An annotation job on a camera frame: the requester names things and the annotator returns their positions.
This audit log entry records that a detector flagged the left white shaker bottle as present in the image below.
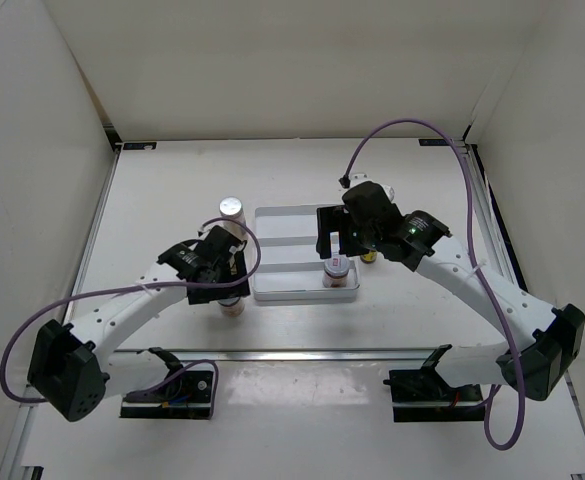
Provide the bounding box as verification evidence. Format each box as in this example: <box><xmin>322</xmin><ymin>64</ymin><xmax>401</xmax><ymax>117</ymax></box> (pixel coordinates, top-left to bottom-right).
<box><xmin>219</xmin><ymin>196</ymin><xmax>249</xmax><ymax>241</ymax></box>

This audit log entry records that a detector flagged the white shaker bottle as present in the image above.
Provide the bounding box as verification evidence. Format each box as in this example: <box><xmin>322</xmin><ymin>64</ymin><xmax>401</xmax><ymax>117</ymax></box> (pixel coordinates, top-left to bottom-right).
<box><xmin>381</xmin><ymin>184</ymin><xmax>395</xmax><ymax>202</ymax></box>
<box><xmin>219</xmin><ymin>196</ymin><xmax>249</xmax><ymax>241</ymax></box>

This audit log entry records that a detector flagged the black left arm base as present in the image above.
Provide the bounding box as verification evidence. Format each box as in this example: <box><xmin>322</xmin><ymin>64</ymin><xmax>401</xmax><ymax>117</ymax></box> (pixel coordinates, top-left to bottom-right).
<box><xmin>119</xmin><ymin>347</ymin><xmax>220</xmax><ymax>420</ymax></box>

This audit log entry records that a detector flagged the right white shaker bottle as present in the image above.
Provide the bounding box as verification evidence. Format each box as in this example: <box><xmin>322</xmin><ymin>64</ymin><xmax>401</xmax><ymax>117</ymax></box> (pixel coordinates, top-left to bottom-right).
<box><xmin>381</xmin><ymin>184</ymin><xmax>395</xmax><ymax>202</ymax></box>

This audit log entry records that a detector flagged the aluminium frame rail front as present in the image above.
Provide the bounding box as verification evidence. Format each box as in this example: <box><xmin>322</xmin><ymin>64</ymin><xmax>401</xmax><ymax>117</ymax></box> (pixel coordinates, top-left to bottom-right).
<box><xmin>114</xmin><ymin>349</ymin><xmax>443</xmax><ymax>364</ymax></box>

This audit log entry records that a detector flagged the white divided tray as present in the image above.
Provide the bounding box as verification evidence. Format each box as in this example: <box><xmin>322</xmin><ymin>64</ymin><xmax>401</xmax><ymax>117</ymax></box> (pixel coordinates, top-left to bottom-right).
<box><xmin>252</xmin><ymin>205</ymin><xmax>360</xmax><ymax>304</ymax></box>

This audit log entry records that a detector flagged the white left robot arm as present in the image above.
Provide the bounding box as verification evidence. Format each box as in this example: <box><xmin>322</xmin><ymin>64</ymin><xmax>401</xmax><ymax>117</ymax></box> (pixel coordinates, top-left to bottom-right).
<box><xmin>27</xmin><ymin>221</ymin><xmax>258</xmax><ymax>422</ymax></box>

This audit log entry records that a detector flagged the yellow small bottle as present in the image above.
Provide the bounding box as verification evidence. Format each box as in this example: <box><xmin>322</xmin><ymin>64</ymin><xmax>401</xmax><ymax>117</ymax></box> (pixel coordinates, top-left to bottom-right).
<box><xmin>360</xmin><ymin>251</ymin><xmax>378</xmax><ymax>264</ymax></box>

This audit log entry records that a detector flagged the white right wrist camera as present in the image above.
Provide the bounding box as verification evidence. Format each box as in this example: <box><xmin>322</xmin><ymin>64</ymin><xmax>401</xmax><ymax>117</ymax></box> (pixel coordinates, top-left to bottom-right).
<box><xmin>350</xmin><ymin>172</ymin><xmax>371</xmax><ymax>184</ymax></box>

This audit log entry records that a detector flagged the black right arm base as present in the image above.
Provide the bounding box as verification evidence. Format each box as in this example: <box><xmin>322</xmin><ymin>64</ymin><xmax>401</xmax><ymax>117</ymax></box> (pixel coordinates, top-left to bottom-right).
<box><xmin>383</xmin><ymin>345</ymin><xmax>486</xmax><ymax>423</ymax></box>

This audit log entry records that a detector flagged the sauce jar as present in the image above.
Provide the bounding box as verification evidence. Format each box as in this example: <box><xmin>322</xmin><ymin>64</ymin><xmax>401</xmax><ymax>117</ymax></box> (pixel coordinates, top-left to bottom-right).
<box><xmin>322</xmin><ymin>255</ymin><xmax>351</xmax><ymax>288</ymax></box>
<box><xmin>218</xmin><ymin>297</ymin><xmax>245</xmax><ymax>317</ymax></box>

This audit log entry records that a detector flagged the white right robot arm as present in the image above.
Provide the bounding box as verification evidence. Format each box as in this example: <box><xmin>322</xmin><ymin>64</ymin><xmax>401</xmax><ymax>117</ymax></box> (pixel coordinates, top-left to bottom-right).
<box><xmin>316</xmin><ymin>181</ymin><xmax>585</xmax><ymax>401</ymax></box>

